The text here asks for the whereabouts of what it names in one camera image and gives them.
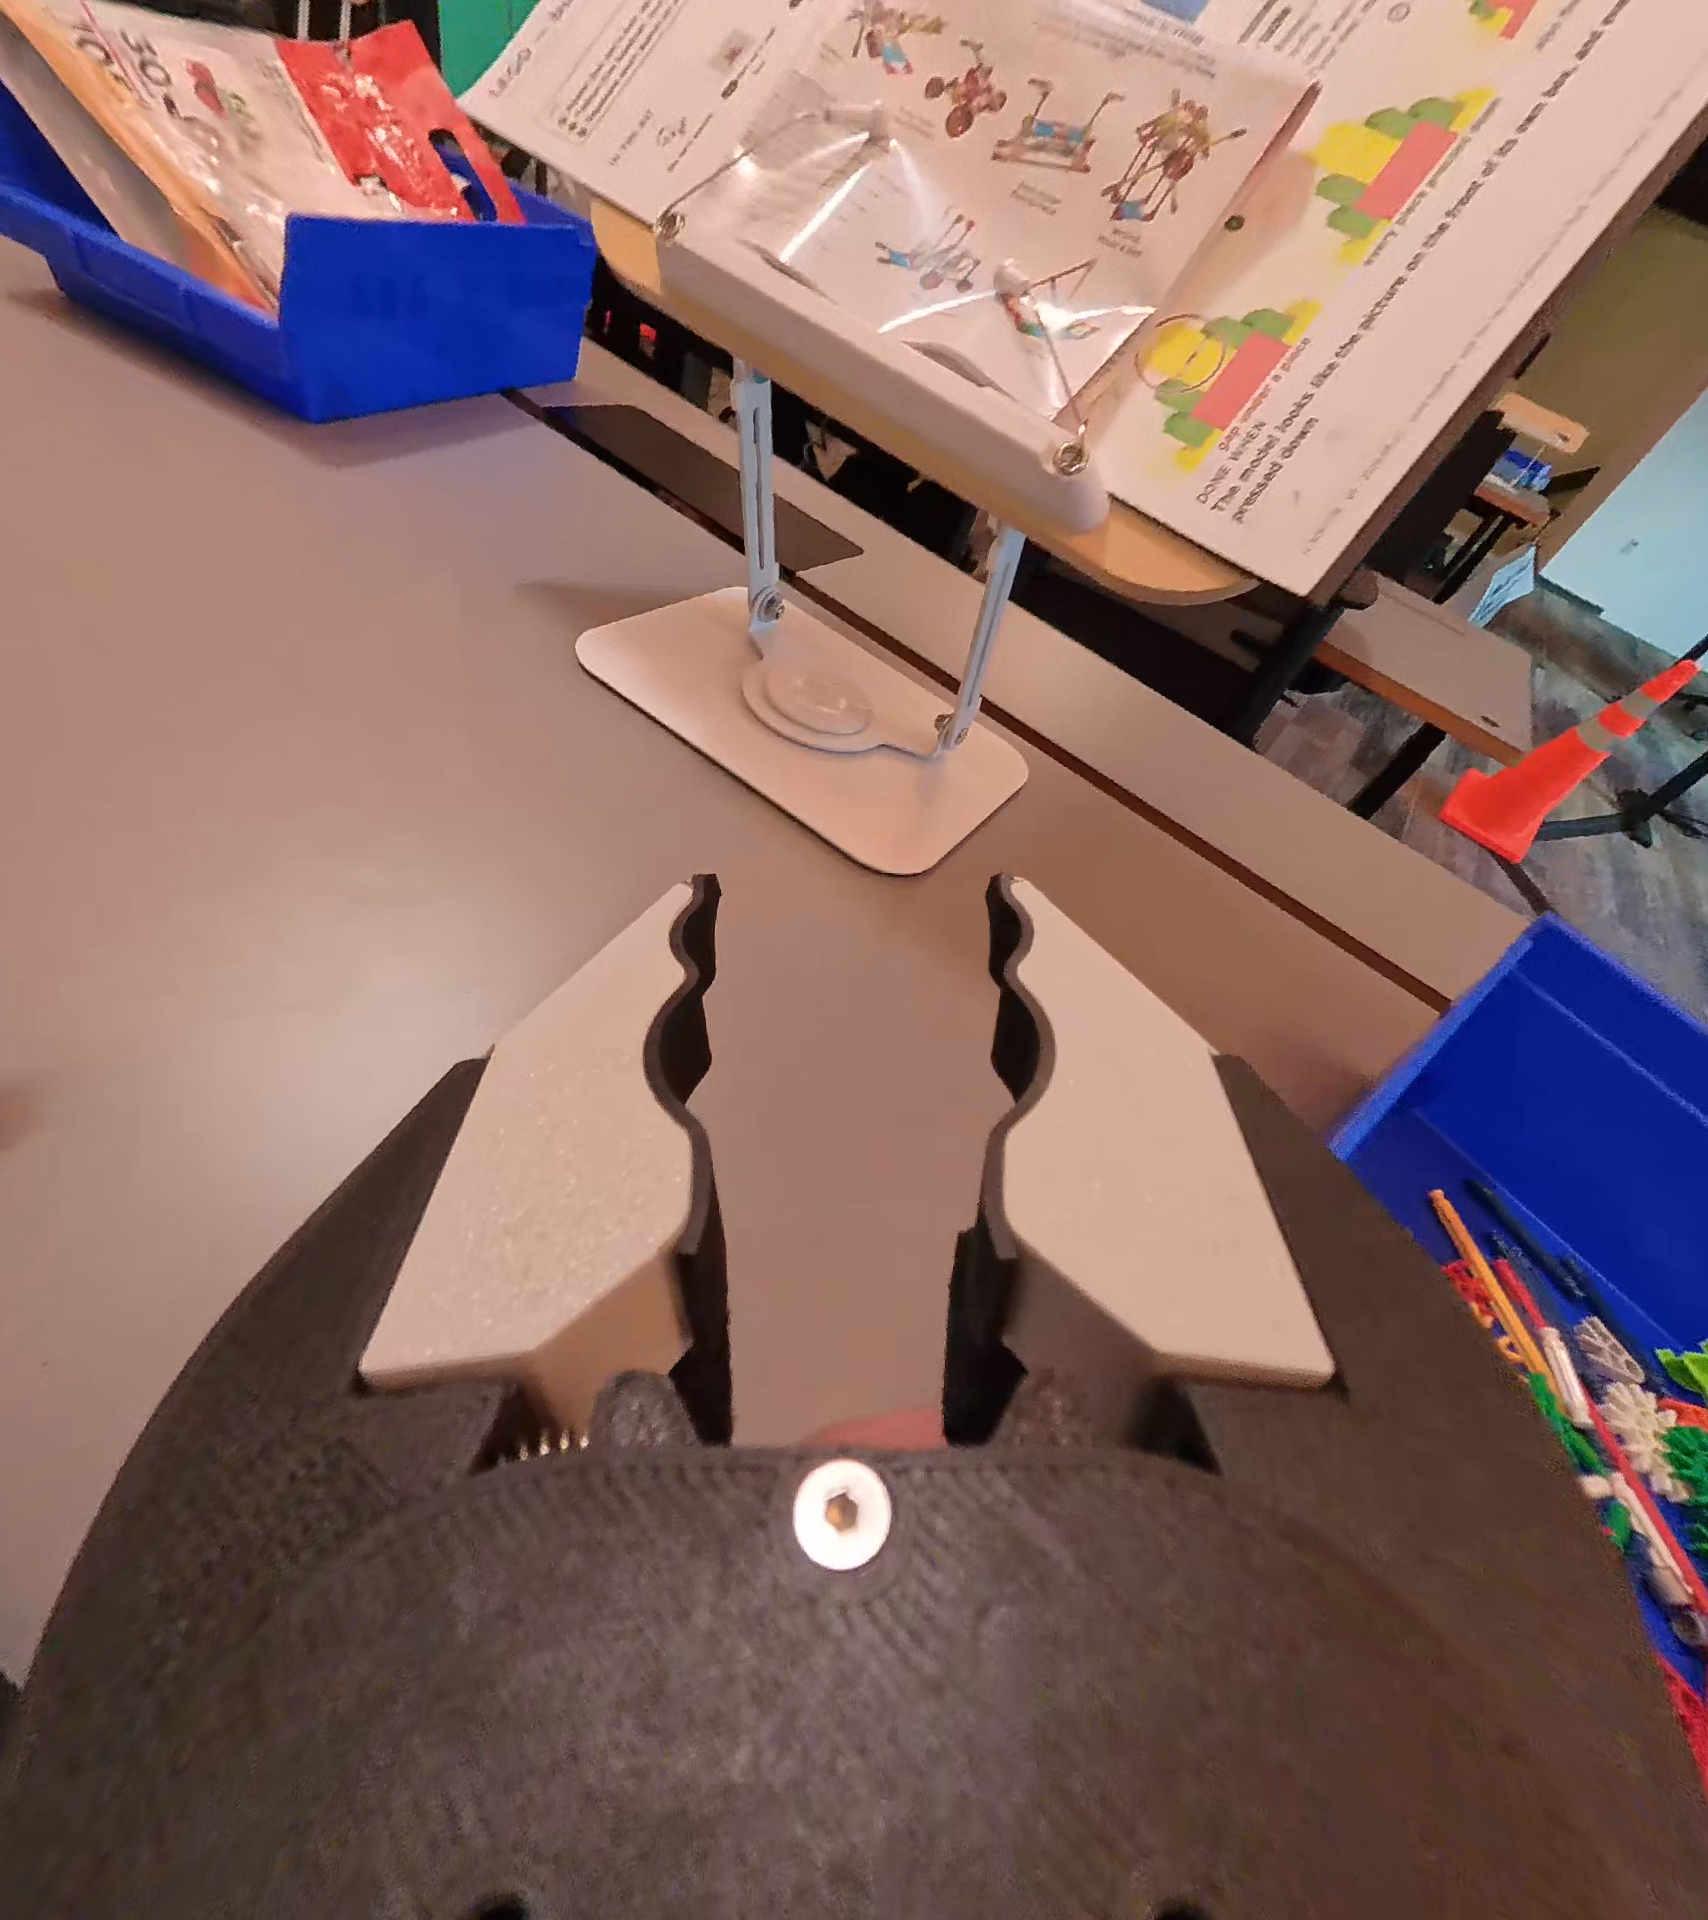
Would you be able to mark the pile of colourful construction pieces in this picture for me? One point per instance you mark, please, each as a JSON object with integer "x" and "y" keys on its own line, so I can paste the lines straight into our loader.
{"x": 1665, "y": 1441}

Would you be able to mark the white document stand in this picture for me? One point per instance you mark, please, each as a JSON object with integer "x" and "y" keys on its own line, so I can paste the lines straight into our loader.
{"x": 855, "y": 781}

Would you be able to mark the printed instruction sheet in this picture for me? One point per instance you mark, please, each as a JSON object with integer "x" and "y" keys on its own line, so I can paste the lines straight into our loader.
{"x": 1468, "y": 301}

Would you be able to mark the red white toy packet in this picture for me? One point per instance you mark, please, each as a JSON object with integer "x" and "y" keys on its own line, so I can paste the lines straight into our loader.
{"x": 195, "y": 120}

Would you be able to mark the blue plastic bin white tag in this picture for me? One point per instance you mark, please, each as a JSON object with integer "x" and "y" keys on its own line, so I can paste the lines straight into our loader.
{"x": 1619, "y": 1080}

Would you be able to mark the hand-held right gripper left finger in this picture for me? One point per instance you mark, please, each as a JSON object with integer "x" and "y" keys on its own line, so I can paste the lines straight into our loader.
{"x": 538, "y": 1201}

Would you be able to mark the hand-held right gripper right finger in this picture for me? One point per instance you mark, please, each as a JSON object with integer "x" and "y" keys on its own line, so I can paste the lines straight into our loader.
{"x": 1155, "y": 1201}

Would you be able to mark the laminated picture card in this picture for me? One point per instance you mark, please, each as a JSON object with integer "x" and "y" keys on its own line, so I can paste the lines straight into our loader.
{"x": 1019, "y": 151}

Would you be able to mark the orange traffic cone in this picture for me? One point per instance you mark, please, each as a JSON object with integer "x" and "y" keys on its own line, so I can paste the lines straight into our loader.
{"x": 1528, "y": 781}

